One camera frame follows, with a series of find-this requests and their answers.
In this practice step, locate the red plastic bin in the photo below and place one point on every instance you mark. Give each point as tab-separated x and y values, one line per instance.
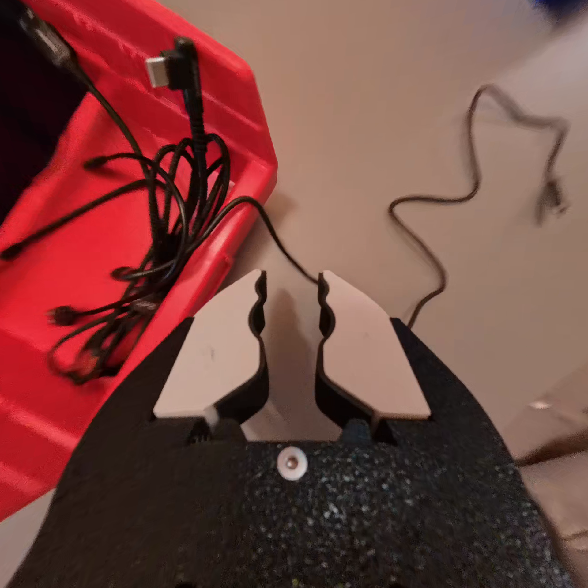
92	413

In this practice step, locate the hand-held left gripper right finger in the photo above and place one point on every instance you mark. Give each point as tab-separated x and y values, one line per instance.
367	358

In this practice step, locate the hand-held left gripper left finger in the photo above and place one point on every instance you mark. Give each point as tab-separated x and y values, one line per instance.
220	353

